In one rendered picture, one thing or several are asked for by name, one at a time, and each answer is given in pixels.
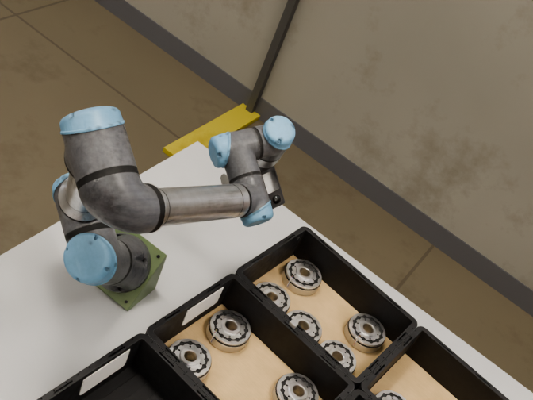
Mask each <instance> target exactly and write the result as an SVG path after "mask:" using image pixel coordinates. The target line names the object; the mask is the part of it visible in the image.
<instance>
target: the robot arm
mask: <svg viewBox="0 0 533 400"><path fill-rule="evenodd" d="M59 126H60V129H61V131H60V134H61V135H62V136H63V141H64V145H65V151H64V163H65V166H66V169H67V171H68V172H69V173H67V174H65V175H62V176H61V177H60V178H59V179H57V180H56V181H55V182H54V183H53V185H52V197H53V200H54V202H55V204H56V208H57V211H58V214H59V219H60V222H61V225H62V229H63V234H64V237H65V240H66V242H67V247H66V249H65V250H64V253H63V261H64V265H65V268H66V269H67V272H68V273H69V275H70V276H71V277H72V278H73V279H75V280H77V281H79V282H81V283H84V284H86V285H91V286H98V285H102V286H103V287H104V288H105V289H107V290H111V291H113V292H118V293H124V292H129V291H132V290H135V289H136V288H138V287H139V286H141V285H142V284H143V283H144V281H145V280H146V278H147V277H148V275H149V272H150V269H151V255H150V252H149V250H148V247H147V246H146V244H145V243H144V242H143V241H142V240H141V239H140V238H138V237H136V236H133V235H131V234H127V233H134V234H144V233H154V232H156V231H158V230H159V229H160V228H161V227H162V226H168V225H181V224H189V223H195V222H203V221H215V220H223V219H230V218H237V217H240V220H241V221H242V223H243V225H244V226H245V227H252V226H256V225H261V224H262V223H265V222H267V221H269V220H270V219H272V217H273V216H274V212H273V209H274V208H276V207H278V206H280V205H282V204H284V203H285V199H284V197H283V193H282V189H281V186H280V183H279V181H278V176H277V173H276V170H275V167H274V165H275V164H276V163H277V162H278V161H279V159H280V158H281V157H282V155H283V154H284V152H285V151H286V149H287V148H289V147H290V145H291V144H292V142H293V139H294V137H295V128H294V126H293V123H292V122H291V121H290V120H289V119H288V118H286V117H283V116H273V117H271V118H270V119H269V120H267V121H266V122H265V123H264V125H258V126H254V127H252V128H248V129H241V130H237V131H233V132H226V133H222V134H219V135H216V136H214V137H211V139H210V141H209V157H210V159H211V161H212V162H213V165H214V167H216V168H224V169H225V171H226V174H225V173H224V174H222V175H221V177H220V180H221V183H222V184H220V185H206V186H191V187H164V188H158V187H157V186H155V185H154V184H151V183H143V182H142V180H141V178H140V175H139V172H138V169H137V166H136V161H135V158H134V155H133V152H132V148H131V144H130V142H129V139H128V134H127V132H126V128H125V120H123V118H122V116H121V112H120V110H119V109H118V108H116V107H113V106H96V107H91V108H87V109H84V110H79V111H76V112H74V113H70V114H68V115H67V116H66V117H64V118H63V119H62V120H61V121H60V123H59ZM115 229H117V230H119V231H122V232H126V233H116V232H115Z"/></svg>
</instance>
